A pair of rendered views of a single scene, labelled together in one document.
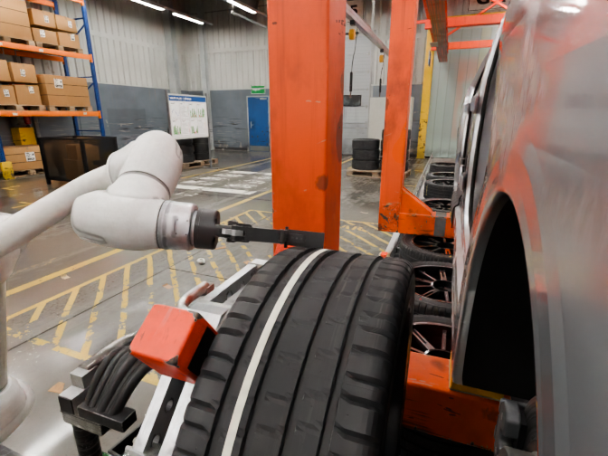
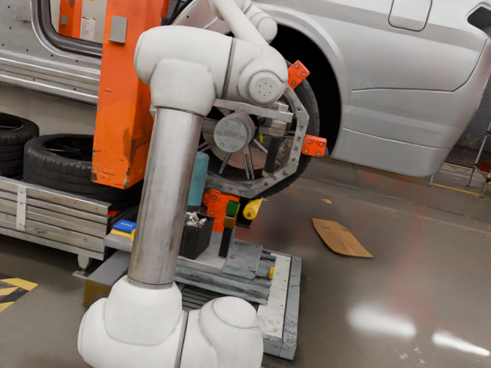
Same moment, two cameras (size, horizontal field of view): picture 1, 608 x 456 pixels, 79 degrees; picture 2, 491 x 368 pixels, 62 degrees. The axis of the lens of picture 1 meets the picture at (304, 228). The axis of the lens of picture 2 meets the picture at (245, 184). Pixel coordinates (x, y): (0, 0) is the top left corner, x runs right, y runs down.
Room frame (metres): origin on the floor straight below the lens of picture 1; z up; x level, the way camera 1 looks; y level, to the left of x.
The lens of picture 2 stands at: (0.97, 1.75, 1.13)
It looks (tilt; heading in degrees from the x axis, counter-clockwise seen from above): 17 degrees down; 255
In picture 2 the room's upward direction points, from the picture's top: 12 degrees clockwise
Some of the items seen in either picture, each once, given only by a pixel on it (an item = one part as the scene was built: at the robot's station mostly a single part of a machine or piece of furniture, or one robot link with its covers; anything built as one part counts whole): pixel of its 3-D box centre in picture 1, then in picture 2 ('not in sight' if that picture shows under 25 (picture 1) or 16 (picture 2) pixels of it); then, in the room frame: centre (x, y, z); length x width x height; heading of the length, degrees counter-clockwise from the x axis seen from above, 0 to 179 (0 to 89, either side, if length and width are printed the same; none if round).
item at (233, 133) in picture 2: not in sight; (234, 131); (0.63, 0.18, 0.85); 0.21 x 0.14 x 0.14; 69
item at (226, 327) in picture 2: not in sight; (223, 347); (0.74, 1.01, 0.51); 0.18 x 0.16 x 0.22; 171
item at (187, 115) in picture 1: (191, 133); not in sight; (9.55, 2.83, 0.98); 1.50 x 0.50 x 1.95; 158
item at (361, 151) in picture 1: (380, 152); not in sight; (9.03, -1.83, 0.55); 1.40 x 0.80 x 1.09; 66
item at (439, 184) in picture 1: (448, 190); not in sight; (5.15, -2.04, 0.39); 0.66 x 0.66 x 0.24
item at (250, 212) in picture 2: not in sight; (253, 204); (0.46, 0.06, 0.51); 0.29 x 0.06 x 0.06; 69
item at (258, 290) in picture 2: not in sight; (223, 266); (0.51, -0.03, 0.13); 0.50 x 0.36 x 0.10; 159
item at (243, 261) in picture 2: not in sight; (223, 230); (0.55, -0.05, 0.32); 0.40 x 0.30 x 0.28; 159
